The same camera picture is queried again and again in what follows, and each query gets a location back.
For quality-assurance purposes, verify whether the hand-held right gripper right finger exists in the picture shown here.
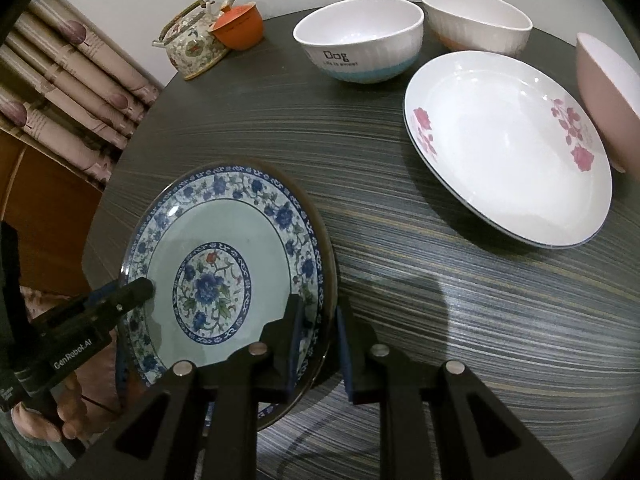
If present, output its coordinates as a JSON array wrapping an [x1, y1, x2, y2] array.
[[336, 305, 576, 480]]

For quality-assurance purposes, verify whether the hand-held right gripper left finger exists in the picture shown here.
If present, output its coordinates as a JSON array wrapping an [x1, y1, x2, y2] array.
[[60, 294, 306, 480]]

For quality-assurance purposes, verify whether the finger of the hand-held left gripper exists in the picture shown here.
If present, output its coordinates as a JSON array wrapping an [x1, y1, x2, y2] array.
[[89, 277, 154, 322], [115, 347, 133, 402]]

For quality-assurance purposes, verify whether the blue floral plate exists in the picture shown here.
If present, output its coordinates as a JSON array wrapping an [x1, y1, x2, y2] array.
[[119, 162, 337, 433]]

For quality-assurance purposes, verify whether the white bowl with blue base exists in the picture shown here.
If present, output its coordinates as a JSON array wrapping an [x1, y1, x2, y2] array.
[[292, 0, 426, 84]]

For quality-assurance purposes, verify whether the person's left hand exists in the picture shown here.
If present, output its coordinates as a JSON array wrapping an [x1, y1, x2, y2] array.
[[10, 374, 121, 446]]

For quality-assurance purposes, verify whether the beige patterned curtain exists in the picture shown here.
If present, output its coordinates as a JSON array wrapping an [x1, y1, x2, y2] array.
[[0, 0, 162, 192]]

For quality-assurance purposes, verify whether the floral ceramic teapot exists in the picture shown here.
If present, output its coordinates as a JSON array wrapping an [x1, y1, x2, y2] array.
[[151, 0, 231, 81]]

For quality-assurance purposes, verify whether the white plate with pink flowers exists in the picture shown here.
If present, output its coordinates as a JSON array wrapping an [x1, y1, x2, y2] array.
[[403, 50, 613, 249]]

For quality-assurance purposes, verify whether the orange cup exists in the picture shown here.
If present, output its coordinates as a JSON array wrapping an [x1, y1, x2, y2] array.
[[208, 2, 264, 52]]

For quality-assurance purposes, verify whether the white bowl with orange base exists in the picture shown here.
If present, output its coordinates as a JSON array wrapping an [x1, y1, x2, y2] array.
[[419, 0, 534, 57]]

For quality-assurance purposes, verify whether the pink bowl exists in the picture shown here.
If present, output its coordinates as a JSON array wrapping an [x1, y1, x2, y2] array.
[[575, 32, 640, 175]]

